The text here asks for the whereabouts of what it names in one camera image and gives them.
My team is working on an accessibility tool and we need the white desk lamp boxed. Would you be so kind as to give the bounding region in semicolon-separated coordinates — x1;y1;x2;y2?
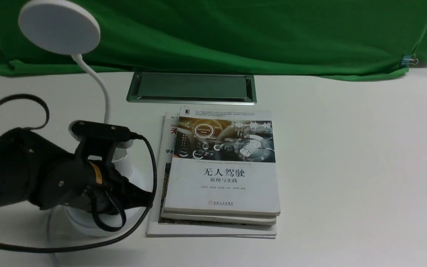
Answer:
17;0;156;238

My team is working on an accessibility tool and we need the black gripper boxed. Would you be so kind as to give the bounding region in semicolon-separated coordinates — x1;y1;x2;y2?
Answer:
39;159;153;215

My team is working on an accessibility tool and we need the black camera cable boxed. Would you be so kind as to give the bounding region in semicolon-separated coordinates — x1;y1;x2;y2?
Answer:
0;94;158;253

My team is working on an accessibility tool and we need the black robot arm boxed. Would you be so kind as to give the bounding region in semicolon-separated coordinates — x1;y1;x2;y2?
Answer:
0;127;153;215

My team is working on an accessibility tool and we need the white self-driving textbook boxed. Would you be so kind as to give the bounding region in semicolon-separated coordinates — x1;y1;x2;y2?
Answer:
163;107;281;217

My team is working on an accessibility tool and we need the blue binder clip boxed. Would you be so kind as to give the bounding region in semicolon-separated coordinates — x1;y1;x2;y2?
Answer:
400;54;420;68

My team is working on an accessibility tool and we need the silver desk cable hatch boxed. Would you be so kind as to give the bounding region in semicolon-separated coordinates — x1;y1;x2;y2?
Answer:
126;72;257;105

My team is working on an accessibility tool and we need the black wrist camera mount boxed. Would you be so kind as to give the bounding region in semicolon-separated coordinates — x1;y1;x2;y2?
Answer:
69;120;133;166

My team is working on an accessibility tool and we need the green backdrop cloth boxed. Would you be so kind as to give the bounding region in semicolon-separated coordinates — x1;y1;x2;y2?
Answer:
0;0;427;82

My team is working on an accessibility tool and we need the middle white book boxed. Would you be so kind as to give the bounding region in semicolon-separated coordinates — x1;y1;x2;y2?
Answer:
160;115;277;226

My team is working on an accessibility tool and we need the bottom white magazine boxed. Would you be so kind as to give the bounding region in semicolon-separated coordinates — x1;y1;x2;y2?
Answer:
147;112;277;239

